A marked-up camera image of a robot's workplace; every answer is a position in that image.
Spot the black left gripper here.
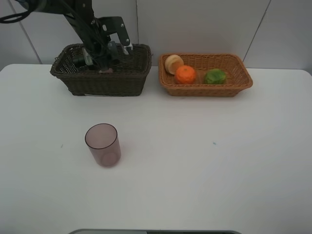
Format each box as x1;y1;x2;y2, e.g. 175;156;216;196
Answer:
81;34;119;71

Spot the dark green pump bottle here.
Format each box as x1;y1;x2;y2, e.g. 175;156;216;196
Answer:
73;47;94;67

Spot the pink lotion bottle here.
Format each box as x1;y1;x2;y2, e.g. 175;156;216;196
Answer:
99;68;114;73

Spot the orange tangerine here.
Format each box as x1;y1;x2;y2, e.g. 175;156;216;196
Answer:
175;65;196;84

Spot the translucent pink plastic cup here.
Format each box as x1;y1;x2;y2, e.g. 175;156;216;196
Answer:
84;123;121;167

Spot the green lime fruit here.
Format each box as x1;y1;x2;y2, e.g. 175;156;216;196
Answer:
204;69;227;85

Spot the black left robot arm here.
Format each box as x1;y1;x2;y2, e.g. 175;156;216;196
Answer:
17;0;130;72

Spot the dark brown wicker basket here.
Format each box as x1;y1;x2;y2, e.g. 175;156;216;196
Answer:
50;44;152;97

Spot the light brown wicker basket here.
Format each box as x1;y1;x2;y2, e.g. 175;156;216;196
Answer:
158;53;253;97

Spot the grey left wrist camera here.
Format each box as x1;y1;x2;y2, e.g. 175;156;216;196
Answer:
97;17;133;55

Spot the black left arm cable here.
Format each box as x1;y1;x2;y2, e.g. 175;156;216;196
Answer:
0;0;108;71

